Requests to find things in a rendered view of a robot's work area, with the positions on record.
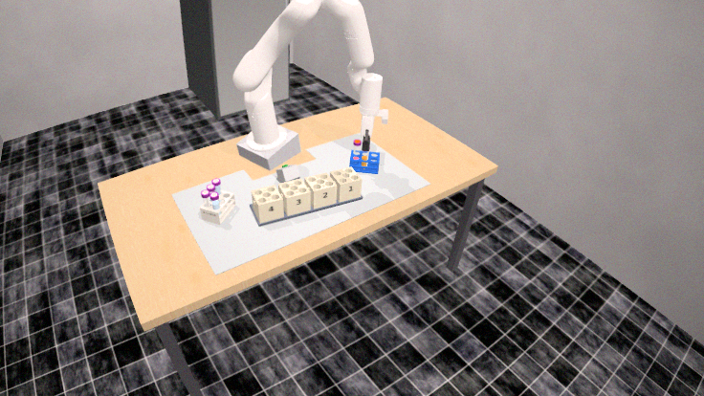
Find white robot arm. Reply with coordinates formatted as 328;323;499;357
233;0;388;152

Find white tube rack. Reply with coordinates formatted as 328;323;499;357
200;190;236;225

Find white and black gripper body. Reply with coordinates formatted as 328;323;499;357
361;114;375;138

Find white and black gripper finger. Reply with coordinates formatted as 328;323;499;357
362;129;370;151

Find purple-capped tube with orange label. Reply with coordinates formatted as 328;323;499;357
353;140;362;160

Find grey bench mat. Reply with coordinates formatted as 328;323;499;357
171;133;430;275

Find beige bucket adapter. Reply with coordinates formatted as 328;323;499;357
278;179;311;216
304;173;337;209
252;185;284;223
330;167;363;202

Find blue tube rack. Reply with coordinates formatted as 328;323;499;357
349;150;380;174

